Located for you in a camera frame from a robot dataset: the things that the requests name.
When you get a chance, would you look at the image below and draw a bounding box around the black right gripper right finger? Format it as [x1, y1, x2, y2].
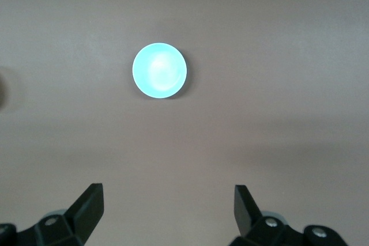
[230, 184, 349, 246]

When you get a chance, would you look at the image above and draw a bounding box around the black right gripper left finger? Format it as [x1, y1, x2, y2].
[0, 183, 104, 246]

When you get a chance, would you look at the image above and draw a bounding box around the blue bowl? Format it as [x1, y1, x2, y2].
[131, 43, 187, 100]

